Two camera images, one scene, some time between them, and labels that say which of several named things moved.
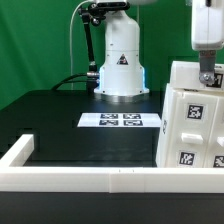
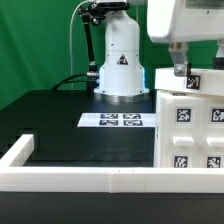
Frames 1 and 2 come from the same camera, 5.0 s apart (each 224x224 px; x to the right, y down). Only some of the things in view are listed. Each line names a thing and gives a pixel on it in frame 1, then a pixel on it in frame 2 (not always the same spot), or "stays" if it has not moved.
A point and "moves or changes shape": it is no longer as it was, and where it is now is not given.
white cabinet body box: x=191 y=132 stays
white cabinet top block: x=186 y=75 moves or changes shape
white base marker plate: x=120 y=120 stays
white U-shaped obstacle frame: x=101 y=180 stays
